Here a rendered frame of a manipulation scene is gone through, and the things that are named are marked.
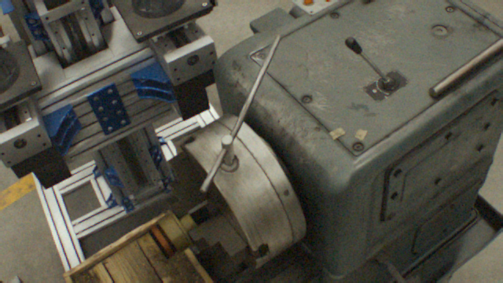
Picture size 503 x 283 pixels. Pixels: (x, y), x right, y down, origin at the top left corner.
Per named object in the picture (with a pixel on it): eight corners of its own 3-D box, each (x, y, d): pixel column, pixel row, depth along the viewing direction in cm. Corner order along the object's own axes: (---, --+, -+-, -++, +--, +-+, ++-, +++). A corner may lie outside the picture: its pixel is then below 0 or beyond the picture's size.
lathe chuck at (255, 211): (214, 164, 146) (203, 93, 119) (289, 263, 133) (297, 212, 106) (184, 183, 144) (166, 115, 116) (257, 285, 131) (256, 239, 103)
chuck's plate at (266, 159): (225, 157, 147) (218, 86, 120) (301, 255, 134) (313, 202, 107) (214, 164, 146) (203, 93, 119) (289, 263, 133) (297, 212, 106)
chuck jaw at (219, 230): (232, 202, 121) (264, 240, 113) (236, 215, 124) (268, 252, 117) (186, 230, 118) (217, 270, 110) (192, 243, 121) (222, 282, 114)
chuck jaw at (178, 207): (215, 185, 126) (191, 137, 122) (224, 190, 121) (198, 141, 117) (172, 211, 123) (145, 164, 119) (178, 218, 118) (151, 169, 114)
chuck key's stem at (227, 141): (232, 175, 113) (229, 146, 103) (222, 171, 113) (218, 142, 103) (236, 167, 114) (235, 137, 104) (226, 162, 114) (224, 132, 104)
